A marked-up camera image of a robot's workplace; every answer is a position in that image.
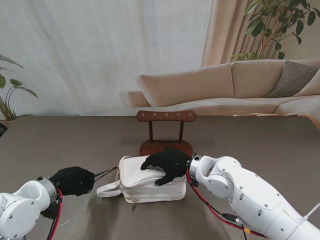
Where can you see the grey sofa cushion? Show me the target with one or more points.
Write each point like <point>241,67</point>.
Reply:
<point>292,80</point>

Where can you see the broad-leaf green houseplant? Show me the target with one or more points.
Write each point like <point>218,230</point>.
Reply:
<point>16,83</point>

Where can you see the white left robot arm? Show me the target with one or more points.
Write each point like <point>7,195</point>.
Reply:
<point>22,207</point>

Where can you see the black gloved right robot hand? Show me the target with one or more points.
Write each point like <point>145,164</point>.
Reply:
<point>170,162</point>

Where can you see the thin pale sliver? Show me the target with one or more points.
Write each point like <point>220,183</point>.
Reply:
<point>65,223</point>

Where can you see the tall dark-leaf houseplant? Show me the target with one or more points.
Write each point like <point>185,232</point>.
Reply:
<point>260,26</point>

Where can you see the cream white zipper bag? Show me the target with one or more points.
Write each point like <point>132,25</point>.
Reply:
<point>150,185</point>

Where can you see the beige sofa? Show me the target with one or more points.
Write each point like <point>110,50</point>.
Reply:
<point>187,85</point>

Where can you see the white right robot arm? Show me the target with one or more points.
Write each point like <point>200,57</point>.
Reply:
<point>250,190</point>

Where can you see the black flat device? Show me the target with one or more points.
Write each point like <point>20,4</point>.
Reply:
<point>2,130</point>

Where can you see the beige sofa cushion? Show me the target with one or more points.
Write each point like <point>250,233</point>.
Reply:
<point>312,87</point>

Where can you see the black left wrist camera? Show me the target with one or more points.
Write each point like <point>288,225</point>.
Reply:
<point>50,211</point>

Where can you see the beige pleated curtain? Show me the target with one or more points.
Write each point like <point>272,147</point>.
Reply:
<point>225,37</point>

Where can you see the white zip tie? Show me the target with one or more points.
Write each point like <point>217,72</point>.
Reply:
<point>311,212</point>

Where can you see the white sheer curtain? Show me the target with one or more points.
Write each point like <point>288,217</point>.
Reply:
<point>100,55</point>

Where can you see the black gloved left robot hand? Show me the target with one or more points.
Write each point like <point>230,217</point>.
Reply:
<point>72,180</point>

